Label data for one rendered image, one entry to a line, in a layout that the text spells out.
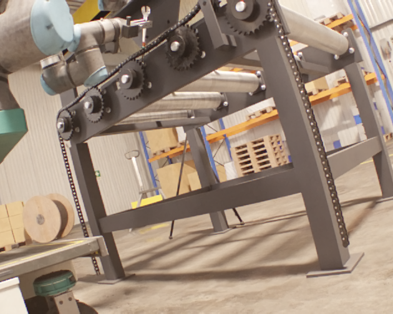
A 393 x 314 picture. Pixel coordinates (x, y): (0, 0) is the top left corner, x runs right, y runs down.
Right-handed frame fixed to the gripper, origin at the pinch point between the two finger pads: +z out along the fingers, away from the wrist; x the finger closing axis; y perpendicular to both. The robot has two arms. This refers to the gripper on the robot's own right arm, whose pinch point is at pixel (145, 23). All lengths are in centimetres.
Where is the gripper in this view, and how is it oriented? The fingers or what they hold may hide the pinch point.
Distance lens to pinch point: 149.3
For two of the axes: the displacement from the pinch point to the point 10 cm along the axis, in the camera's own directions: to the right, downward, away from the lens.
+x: -7.2, -4.5, 5.3
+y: 1.0, -8.2, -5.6
